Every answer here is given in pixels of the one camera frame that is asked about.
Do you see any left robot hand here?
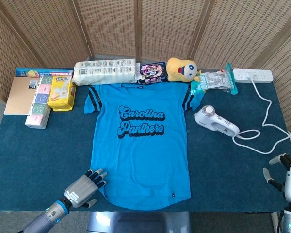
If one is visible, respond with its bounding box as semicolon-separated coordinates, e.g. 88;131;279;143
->
63;168;108;209

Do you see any blue Carolina Panthers T-shirt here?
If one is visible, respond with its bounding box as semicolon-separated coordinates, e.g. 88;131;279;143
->
83;82;205;211

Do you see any white handheld garment steamer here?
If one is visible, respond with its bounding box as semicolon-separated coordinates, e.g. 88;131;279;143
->
194;104;241;138

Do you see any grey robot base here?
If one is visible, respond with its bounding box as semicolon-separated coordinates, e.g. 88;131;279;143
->
87;211;192;233

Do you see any dark teal carpet cover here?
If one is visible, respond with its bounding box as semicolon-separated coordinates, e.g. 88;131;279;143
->
0;80;291;212

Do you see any pastel tissue box multipack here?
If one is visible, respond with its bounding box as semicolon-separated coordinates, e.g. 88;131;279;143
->
24;74;54;130

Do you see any yellow biscuit bag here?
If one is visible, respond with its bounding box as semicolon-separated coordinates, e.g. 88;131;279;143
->
47;74;77;112

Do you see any brown notebook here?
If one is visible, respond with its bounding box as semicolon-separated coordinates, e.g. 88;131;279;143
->
3;76;41;116

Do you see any white power strip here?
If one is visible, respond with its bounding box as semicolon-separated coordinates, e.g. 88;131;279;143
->
232;68;275;84

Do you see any white tissue roll pack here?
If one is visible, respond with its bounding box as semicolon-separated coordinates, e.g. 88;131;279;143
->
72;58;139;86

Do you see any blue fruit print box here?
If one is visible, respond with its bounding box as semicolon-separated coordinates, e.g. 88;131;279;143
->
15;67;74;78

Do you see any clear teal-edged plastic bag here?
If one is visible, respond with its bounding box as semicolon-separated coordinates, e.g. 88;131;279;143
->
203;62;239;95

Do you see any dark purple snack package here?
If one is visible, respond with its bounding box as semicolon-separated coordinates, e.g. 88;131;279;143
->
137;61;168;85

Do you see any mint green snack bag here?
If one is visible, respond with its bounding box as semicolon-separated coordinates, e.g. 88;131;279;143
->
190;72;210;96

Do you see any yellow plush toy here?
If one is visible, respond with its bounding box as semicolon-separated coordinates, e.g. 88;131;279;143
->
166;57;202;82

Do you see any rattan folding screen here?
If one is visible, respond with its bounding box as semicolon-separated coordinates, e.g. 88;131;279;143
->
0;0;291;136

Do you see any white power cable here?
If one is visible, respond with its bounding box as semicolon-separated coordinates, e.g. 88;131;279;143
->
231;77;291;155

